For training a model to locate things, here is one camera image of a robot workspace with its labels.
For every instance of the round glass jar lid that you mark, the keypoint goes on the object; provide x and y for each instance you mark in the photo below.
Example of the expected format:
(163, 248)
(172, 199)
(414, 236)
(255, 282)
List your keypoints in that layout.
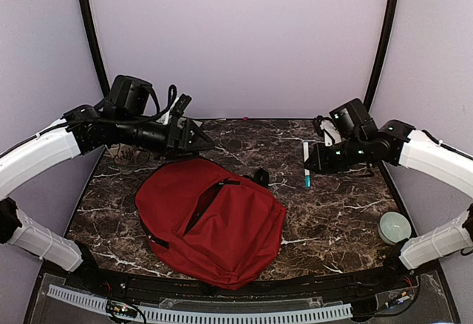
(393, 227)

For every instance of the grey slotted cable duct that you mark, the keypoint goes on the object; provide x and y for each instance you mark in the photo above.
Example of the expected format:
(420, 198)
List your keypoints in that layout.
(188, 311)

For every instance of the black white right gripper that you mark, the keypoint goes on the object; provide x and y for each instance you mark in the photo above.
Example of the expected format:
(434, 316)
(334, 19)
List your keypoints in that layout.
(321, 166)

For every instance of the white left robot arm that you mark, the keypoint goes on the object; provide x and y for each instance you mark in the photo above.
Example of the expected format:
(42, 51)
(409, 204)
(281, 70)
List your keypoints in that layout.
(29, 181)

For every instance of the black frame post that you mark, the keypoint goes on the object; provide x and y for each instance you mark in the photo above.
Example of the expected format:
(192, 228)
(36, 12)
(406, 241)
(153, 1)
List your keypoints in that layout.
(381, 52)
(94, 49)

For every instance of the black right frame post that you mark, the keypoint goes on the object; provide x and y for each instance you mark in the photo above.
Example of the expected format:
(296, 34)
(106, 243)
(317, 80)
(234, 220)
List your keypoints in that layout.
(381, 52)

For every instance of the red student backpack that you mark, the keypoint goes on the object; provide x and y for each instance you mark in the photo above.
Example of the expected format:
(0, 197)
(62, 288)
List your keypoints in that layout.
(209, 223)

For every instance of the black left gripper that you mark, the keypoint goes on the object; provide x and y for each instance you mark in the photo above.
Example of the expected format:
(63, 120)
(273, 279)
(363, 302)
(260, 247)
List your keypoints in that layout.
(174, 144)

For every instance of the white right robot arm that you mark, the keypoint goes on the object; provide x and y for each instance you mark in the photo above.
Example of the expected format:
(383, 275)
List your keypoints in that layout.
(434, 178)

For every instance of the white mug with coral print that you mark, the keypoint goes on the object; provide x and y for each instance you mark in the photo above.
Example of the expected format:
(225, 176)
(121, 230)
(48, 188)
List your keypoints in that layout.
(128, 159)

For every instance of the black left frame post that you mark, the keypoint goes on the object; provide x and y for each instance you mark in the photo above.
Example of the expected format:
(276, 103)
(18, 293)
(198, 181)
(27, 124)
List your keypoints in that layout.
(94, 49)

